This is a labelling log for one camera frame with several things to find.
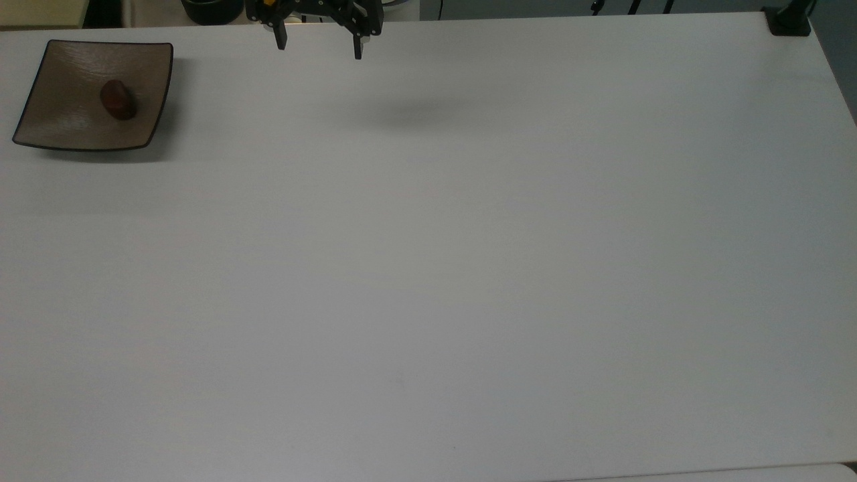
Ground black round base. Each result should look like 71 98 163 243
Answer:
180 0 246 26

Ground square brown ceramic plate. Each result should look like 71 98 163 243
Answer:
11 39 175 152

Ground black table clamp mount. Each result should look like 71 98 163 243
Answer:
763 0 815 37

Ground small round dark red food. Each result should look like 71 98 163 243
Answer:
100 79 139 122

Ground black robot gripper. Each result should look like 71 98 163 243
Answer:
245 0 384 61

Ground pale yellow box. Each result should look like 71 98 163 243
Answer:
0 0 89 29

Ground black stand legs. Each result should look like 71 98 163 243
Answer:
589 0 677 15

